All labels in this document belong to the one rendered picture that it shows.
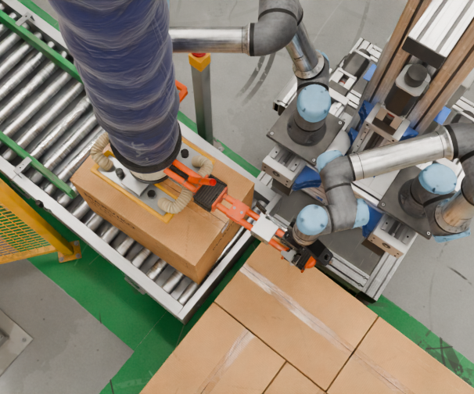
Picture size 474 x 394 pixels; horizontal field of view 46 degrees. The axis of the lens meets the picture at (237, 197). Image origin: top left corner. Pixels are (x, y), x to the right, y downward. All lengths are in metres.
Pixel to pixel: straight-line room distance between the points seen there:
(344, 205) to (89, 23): 0.79
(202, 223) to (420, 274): 1.49
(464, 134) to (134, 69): 0.87
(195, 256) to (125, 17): 1.18
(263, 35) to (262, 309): 1.26
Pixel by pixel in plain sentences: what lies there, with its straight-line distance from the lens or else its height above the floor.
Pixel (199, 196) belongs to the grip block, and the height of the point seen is 1.27.
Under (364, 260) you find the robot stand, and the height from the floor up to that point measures 0.21.
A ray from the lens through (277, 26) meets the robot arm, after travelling 1.68.
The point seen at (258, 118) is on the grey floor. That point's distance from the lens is 3.37.
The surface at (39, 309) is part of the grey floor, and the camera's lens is 3.18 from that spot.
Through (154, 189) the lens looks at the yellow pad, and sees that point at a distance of 1.98.
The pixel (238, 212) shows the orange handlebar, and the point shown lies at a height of 1.27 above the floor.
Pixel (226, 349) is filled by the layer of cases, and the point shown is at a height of 0.54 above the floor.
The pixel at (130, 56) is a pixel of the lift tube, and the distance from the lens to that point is 1.24.
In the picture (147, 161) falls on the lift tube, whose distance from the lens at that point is 1.72.
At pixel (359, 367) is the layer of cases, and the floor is 0.54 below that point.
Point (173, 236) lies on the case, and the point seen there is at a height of 0.95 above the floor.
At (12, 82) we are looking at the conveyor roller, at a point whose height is 0.55.
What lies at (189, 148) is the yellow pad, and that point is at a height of 1.15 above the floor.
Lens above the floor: 3.01
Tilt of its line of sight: 71 degrees down
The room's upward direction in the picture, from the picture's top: 4 degrees clockwise
